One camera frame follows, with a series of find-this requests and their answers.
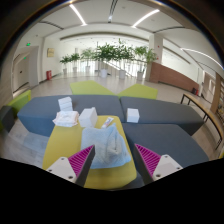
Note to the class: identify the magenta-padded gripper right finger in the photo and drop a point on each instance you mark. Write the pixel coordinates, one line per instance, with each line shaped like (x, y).
(165, 165)

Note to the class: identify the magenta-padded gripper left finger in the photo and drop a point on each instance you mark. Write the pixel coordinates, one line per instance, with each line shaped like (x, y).
(63, 166)

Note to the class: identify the light blue towel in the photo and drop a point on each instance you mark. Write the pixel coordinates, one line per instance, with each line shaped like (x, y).
(105, 145)

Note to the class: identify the yellow ottoman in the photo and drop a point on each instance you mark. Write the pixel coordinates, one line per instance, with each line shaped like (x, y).
(63, 143)

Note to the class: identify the dark grey wedge seat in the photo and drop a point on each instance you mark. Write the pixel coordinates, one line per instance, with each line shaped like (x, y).
(166, 140)

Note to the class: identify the white plastic-wrapped pack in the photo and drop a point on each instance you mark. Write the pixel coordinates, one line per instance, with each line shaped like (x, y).
(66, 119)

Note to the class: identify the dark grey long seat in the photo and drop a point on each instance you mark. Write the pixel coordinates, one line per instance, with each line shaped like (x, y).
(166, 113)

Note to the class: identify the blue-grey upholstered seat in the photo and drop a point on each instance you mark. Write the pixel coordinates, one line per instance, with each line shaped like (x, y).
(40, 113)

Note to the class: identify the white cube box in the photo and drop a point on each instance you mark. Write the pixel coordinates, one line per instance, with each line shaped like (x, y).
(133, 115)

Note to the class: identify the small white tube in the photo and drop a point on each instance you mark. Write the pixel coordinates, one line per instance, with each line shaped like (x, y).
(107, 122)

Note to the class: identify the white stacked tissue packs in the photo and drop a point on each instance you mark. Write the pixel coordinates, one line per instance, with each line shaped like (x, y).
(65, 104)

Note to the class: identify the dark grey cube stool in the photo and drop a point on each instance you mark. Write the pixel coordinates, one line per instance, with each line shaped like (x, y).
(6, 118)

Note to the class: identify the small green seat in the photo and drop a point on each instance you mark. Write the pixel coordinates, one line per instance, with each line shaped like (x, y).
(140, 91)

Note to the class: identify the green angled bench seat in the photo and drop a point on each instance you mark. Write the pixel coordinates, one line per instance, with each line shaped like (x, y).
(20, 100)

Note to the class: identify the green flat seat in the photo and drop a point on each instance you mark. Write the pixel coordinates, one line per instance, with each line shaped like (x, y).
(90, 88)

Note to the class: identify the red fire extinguisher box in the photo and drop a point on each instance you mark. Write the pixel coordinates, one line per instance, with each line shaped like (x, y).
(48, 75)

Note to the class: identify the row of potted plants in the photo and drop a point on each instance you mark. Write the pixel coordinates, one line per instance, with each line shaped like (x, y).
(106, 53)

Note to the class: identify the green exit sign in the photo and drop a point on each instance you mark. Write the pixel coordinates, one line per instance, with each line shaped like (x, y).
(28, 44)

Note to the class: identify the ceiling strip lights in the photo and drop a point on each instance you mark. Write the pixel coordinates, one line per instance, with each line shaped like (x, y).
(77, 14)

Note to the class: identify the wooden bench black frame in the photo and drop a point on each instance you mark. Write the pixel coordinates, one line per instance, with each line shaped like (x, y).
(203, 111)

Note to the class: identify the yellow framed wall picture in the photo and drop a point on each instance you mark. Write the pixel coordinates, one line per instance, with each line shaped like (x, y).
(50, 52)

